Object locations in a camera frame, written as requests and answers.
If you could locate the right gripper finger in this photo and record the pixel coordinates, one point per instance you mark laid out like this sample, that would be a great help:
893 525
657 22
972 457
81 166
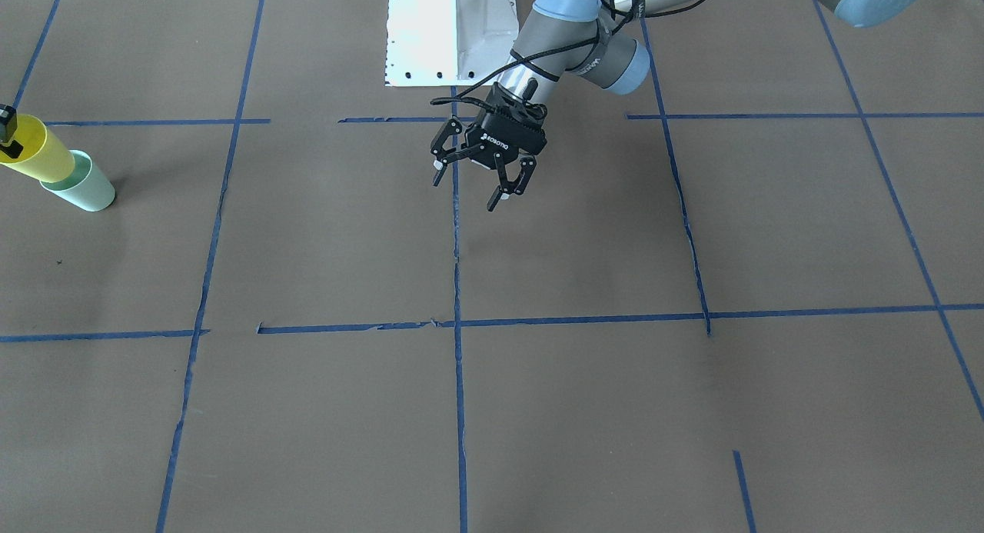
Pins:
9 146

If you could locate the yellow plastic cup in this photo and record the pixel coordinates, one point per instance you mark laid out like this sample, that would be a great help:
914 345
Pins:
43 156

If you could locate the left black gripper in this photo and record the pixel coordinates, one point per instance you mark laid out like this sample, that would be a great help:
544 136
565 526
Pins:
503 139

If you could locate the green plastic cup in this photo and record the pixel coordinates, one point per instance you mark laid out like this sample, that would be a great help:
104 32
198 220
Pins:
87 187

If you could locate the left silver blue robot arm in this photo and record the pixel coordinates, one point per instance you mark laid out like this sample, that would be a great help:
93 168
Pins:
560 38

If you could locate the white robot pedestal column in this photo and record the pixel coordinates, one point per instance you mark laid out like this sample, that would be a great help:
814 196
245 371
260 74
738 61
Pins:
433 43

